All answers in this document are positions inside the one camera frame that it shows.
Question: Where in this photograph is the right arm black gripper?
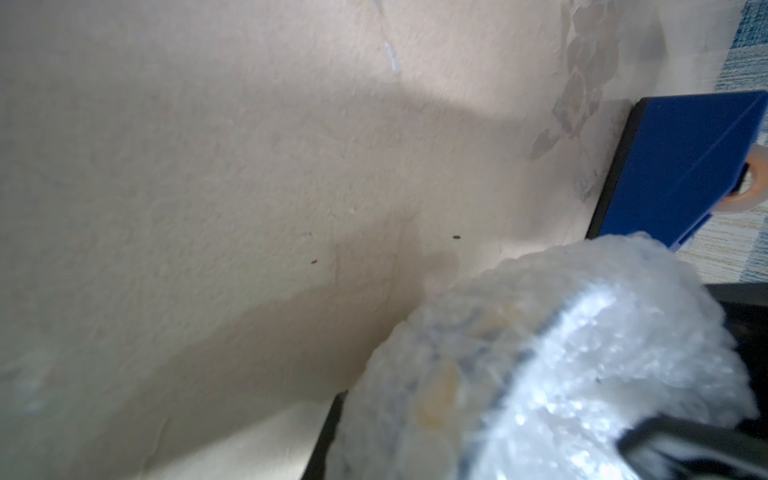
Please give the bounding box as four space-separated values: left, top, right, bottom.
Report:
616 283 767 479

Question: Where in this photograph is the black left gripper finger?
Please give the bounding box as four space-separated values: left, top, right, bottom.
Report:
301 391 348 480

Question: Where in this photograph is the clear bubble wrap sheet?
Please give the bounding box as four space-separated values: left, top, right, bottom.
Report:
325 235 758 479

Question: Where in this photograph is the blue tape dispenser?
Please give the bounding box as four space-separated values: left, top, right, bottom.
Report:
586 91 767 251

